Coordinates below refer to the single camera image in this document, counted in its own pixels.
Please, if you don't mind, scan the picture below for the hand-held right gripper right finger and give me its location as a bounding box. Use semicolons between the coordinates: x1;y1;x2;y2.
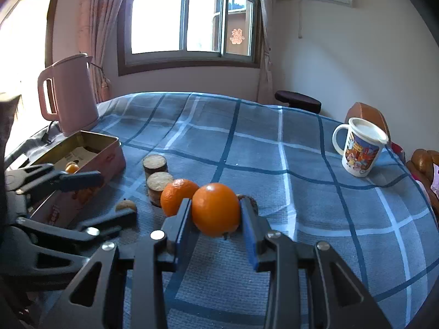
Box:
239;199;393;329

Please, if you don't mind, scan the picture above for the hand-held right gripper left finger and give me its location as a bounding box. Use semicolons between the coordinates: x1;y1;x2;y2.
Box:
44;198;198;329

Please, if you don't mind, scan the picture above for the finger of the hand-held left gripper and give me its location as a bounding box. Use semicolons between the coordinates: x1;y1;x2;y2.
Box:
15;209;137;243
4;163;104;197

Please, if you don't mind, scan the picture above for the small tan round fruit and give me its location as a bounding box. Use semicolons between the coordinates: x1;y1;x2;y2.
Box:
115;200;138;215

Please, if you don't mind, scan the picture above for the pink tin box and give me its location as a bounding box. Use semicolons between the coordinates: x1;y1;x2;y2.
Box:
29;130;127;228

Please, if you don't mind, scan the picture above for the short sugarcane piece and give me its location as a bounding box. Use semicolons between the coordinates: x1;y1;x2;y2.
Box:
142;154;168;179
146;172;175;208

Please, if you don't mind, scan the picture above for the printed paper liner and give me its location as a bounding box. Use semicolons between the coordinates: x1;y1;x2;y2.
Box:
51;146;103;172

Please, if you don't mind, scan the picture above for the blue plaid tablecloth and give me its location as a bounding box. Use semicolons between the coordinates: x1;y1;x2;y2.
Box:
3;92;439;329

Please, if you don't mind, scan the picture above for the pink electric kettle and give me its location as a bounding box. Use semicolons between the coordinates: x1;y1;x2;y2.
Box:
37;53;100;138

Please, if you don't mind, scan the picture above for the white printed mug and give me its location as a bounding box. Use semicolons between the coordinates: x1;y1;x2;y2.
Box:
332;117;389;178

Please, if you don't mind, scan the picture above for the dark round stool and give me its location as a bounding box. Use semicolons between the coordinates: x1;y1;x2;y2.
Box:
274;90;322;114

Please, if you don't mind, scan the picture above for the pink curtain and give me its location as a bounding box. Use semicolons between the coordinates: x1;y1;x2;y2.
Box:
77;0;138;105
255;0;275;105

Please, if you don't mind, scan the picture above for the red cloth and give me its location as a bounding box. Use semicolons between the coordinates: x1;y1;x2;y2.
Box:
389;142;407;165

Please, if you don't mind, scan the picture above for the sliding glass window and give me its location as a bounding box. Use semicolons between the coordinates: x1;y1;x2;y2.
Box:
117;0;263;76

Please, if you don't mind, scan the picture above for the brown leather sofa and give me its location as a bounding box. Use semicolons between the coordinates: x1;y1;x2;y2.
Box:
406;148;439;213

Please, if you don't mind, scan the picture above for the black kettle cable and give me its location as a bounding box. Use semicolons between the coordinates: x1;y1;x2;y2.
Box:
42;121;57;144

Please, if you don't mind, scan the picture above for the wooden balcony door frame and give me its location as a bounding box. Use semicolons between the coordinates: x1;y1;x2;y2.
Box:
0;0;67;97

